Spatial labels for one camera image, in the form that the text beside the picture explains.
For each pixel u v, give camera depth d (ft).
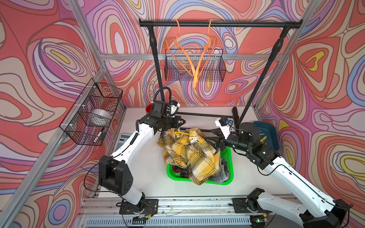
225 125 1.85
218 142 1.92
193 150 2.40
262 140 3.22
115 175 1.39
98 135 2.37
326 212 1.24
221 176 2.36
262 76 2.38
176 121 2.38
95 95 2.66
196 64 1.91
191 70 1.92
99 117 2.29
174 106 2.36
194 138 2.36
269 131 3.39
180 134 2.64
